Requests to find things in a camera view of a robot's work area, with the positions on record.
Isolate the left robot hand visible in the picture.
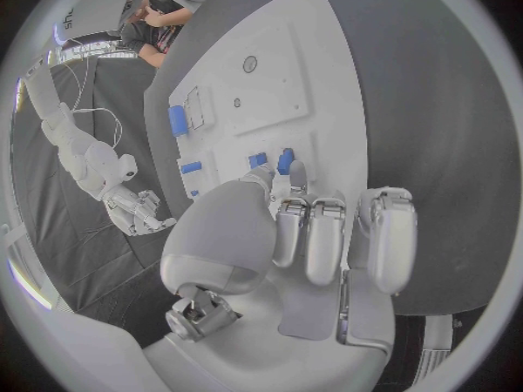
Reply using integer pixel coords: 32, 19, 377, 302
141, 160, 418, 392

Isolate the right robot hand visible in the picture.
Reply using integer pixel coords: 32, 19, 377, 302
103, 189, 179, 237

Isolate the white task board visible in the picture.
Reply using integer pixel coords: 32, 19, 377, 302
167, 0, 370, 271

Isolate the large blue cylinder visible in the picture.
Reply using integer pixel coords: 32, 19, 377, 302
166, 105, 190, 138

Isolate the person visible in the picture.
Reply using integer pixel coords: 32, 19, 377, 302
119, 0, 194, 69

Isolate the white cable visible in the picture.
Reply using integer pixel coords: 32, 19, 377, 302
59, 37, 125, 150

